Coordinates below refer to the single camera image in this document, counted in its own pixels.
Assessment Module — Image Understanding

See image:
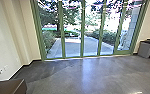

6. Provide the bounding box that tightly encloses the green framed glass door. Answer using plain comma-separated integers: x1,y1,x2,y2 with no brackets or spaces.
30,0,149,62

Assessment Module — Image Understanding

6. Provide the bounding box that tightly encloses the grey indoor trash bin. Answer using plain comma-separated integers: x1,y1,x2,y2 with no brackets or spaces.
137,40,150,59

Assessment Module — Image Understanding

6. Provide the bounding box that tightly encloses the green garden hedge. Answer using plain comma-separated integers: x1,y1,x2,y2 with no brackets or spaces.
85,29,118,47

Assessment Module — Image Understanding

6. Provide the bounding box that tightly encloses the white wall power outlet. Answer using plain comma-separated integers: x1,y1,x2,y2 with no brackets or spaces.
0,64,9,75

